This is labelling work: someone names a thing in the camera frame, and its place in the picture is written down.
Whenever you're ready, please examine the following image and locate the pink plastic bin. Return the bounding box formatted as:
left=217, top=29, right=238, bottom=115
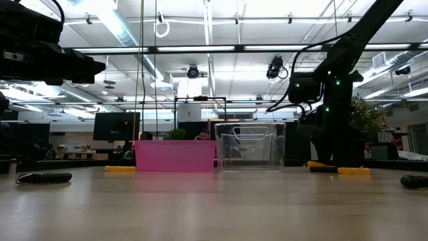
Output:
left=134, top=139, right=217, bottom=173

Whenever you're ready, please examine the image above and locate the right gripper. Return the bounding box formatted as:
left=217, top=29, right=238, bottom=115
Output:
left=310, top=70, right=364, bottom=167

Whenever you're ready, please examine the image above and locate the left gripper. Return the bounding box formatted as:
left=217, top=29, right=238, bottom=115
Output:
left=0, top=36, right=106, bottom=85

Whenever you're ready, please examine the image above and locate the black ceiling camera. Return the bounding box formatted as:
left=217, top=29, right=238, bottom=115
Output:
left=266, top=54, right=289, bottom=82

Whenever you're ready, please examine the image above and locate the black aluminium table frame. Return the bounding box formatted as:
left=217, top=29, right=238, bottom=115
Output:
left=0, top=159, right=428, bottom=169

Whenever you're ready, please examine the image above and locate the clear plastic bin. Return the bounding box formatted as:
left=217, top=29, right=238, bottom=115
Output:
left=214, top=122, right=287, bottom=172

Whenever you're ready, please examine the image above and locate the black overhead camera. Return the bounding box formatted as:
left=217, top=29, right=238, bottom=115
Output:
left=185, top=64, right=201, bottom=80

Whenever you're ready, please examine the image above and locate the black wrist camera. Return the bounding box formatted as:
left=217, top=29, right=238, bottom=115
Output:
left=288, top=72, right=322, bottom=104

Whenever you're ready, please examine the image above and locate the green potted plant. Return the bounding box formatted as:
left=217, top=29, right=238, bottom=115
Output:
left=349, top=93, right=391, bottom=143

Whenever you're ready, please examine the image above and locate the black background monitor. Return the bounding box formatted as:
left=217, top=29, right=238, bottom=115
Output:
left=92, top=112, right=141, bottom=142

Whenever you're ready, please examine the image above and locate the small green background plant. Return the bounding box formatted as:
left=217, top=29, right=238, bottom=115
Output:
left=166, top=128, right=187, bottom=141

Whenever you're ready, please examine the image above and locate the black overhead light bar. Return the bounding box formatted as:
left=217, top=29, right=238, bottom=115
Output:
left=63, top=42, right=428, bottom=56

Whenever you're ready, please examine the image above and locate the thin black background rig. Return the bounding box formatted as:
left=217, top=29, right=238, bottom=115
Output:
left=173, top=95, right=228, bottom=141

